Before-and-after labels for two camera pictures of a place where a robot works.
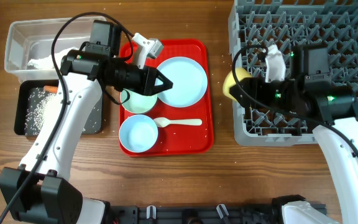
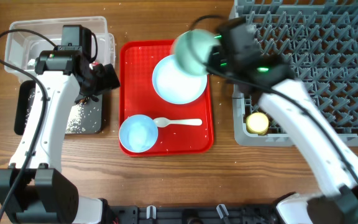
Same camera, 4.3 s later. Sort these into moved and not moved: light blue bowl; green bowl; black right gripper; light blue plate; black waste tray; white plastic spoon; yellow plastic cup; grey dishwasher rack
Moved: black right gripper; green bowl; yellow plastic cup
Not moved: grey dishwasher rack; light blue bowl; white plastic spoon; light blue plate; black waste tray
